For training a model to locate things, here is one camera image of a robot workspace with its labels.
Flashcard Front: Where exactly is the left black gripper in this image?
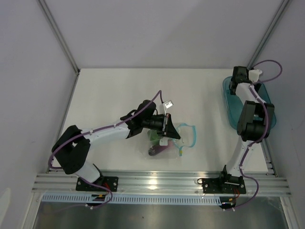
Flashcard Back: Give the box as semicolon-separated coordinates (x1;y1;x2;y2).
142;113;180;139

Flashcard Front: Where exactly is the green bell pepper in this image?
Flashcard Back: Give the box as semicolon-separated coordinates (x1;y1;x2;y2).
147;130;161;141

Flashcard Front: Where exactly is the clear zip top bag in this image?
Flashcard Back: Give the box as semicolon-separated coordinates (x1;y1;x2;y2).
147;123;197;159

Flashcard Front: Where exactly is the purple eggplant toy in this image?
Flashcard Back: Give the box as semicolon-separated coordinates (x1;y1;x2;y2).
148;144;174;156

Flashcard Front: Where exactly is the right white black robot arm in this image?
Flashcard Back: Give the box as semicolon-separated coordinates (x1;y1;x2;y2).
217;66;275;194

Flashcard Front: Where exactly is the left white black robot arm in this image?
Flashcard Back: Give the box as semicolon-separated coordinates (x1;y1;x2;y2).
51;100;181;191

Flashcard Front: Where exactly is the teal plastic bin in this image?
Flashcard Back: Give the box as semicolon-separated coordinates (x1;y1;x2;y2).
223;76;276;130

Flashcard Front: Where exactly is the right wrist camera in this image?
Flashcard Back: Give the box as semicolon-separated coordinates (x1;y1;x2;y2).
249;69;263;84

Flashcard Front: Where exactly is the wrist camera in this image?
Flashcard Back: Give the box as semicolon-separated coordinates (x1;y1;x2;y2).
159;100;173;115
249;69;263;84

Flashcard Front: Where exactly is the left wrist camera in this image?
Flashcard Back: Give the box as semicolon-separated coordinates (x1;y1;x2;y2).
159;100;173;115

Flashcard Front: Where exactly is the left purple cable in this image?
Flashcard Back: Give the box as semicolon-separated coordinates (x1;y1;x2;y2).
48;90;163;213

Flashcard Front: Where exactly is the purple cable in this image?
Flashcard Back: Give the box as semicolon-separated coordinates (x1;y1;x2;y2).
224;59;284;212
48;90;163;213

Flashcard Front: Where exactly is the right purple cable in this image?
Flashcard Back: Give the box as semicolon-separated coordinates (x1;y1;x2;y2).
224;59;284;212

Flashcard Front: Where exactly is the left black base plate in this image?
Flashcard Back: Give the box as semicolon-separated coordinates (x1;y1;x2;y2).
76;177;119;192

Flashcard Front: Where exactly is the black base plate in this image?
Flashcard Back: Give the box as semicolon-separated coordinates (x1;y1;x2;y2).
202;177;246;194
76;177;119;192

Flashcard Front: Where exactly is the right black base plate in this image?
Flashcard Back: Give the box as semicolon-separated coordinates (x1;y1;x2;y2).
202;177;246;194

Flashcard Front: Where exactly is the right aluminium frame post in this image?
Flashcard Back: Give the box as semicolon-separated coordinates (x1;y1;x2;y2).
246;0;293;69

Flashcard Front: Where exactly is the aluminium frame post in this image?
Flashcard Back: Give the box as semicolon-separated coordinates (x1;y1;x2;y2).
246;0;293;69
37;0;81;75

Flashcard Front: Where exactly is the aluminium rail beam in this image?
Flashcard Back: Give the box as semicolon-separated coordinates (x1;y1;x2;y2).
32;170;292;197

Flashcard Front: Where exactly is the white slotted cable duct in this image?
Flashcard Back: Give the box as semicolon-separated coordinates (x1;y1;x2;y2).
41;193;222;206

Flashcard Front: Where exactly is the left aluminium frame post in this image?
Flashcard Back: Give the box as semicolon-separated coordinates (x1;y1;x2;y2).
37;0;81;75

